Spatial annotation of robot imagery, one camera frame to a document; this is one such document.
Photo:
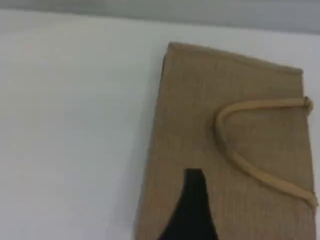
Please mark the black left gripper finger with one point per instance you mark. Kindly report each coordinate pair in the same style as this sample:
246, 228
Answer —
192, 215

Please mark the brown jute tote bag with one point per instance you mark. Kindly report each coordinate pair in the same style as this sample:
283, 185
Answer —
190, 112

